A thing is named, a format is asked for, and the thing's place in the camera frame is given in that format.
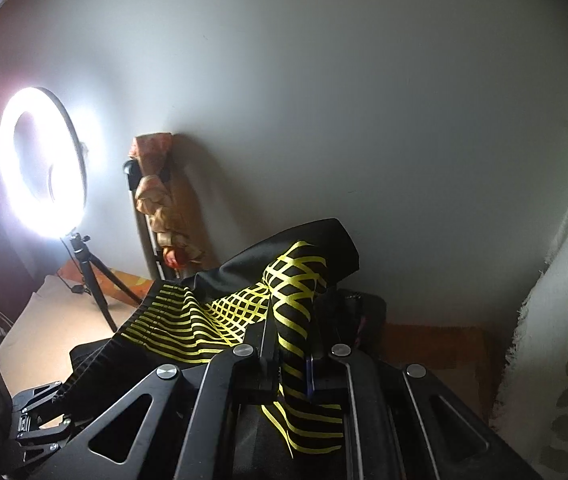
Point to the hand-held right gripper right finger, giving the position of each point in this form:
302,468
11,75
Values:
324,375

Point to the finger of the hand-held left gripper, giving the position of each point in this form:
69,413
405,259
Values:
33,396
41,435

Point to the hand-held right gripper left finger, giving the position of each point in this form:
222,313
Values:
266,360

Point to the black pants with yellow stripes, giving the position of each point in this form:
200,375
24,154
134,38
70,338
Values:
294,300

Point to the black folded garment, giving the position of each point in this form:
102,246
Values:
369,315

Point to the small black tripod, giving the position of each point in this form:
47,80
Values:
86,265

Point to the orange patterned scarf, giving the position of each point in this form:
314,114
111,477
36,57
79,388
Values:
178,205

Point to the white green leaf blanket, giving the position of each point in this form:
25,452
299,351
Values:
564,310

